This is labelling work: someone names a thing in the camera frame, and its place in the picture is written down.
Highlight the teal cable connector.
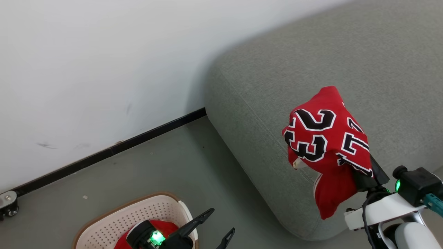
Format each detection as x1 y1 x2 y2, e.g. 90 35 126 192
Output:
424 194 443 218

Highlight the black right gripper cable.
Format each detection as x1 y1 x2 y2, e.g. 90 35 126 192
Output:
361 191 382 249

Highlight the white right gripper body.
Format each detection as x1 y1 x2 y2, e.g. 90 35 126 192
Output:
344 186 427 231

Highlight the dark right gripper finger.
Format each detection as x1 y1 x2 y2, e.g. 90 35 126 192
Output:
352 169 378 193
370 155 390 187

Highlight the grey fabric sofa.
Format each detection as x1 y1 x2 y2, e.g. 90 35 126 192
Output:
204 0 443 241

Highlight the black baseboard strip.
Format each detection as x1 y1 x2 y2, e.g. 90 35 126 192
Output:
12 107 207 197

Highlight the plain red garment white trim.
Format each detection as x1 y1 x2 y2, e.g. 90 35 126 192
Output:
114 220 179 249

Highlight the red jersey with number 23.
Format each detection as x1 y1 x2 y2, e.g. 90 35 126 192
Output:
282 86 374 220

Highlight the cream perforated laundry basket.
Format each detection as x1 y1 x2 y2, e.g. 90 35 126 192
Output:
72 192 199 249

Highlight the black caster wheel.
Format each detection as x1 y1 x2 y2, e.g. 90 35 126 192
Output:
0 206 19 220

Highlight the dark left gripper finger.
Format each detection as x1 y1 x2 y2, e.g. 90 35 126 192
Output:
178 208 215 239
216 228 236 249

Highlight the grey metal partition foot bracket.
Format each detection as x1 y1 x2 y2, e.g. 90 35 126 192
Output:
0 191 18 208

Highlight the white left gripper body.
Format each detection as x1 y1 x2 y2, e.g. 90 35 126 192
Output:
126 220 194 249

